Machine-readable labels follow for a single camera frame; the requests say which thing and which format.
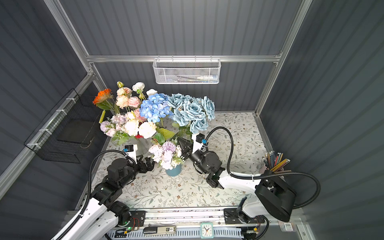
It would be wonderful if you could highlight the light blue hydrangea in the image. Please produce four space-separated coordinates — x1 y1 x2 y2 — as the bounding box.
168 94 216 137

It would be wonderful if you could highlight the clear ribbed glass vase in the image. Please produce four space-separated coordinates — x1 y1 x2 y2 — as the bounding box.
137 138 151 156

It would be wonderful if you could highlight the dark blue hydrangea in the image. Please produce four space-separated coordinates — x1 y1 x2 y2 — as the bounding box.
139 92 175 142

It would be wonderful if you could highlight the white wire mesh basket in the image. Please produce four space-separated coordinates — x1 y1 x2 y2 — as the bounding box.
153 58 222 85

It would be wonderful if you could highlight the small teal alarm clock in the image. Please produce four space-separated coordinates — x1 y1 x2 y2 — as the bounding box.
200 222 214 239

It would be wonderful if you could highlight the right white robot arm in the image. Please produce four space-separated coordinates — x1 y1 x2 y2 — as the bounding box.
177 127 321 223

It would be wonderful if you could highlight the pink pencil cup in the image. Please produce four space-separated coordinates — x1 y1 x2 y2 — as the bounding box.
262 151 291 173

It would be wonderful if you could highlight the floral patterned table mat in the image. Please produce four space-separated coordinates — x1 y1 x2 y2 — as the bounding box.
118 112 267 209

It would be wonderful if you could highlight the white peony flower stem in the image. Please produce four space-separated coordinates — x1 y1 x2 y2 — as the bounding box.
124 112 157 139

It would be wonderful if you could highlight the pink rose flower stem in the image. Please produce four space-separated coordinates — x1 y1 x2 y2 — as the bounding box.
128 97 147 123

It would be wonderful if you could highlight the white rose flower stem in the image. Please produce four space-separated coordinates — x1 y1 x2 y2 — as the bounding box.
133 82 158 100

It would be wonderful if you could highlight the cream rose flower spray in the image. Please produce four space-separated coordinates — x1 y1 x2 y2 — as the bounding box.
116 82 132 109

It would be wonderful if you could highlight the black wire mesh basket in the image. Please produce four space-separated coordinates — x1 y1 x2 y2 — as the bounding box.
24 89 107 164

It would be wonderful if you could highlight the teal cylindrical vase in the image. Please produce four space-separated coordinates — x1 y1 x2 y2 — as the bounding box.
166 165 182 177

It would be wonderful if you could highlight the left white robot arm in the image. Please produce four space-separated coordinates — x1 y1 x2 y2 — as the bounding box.
53 146 155 240

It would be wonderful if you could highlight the orange gerbera flower stem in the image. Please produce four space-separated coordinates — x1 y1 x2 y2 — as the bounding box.
93 89 120 115

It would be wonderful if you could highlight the lilac pink flower bunch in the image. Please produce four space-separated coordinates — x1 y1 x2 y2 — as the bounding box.
100 114 132 145

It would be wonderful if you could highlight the silver black device on rail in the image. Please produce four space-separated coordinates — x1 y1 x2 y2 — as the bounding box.
143 226 176 235

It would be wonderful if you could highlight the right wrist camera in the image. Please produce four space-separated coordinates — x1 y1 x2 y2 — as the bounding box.
192 133 208 153

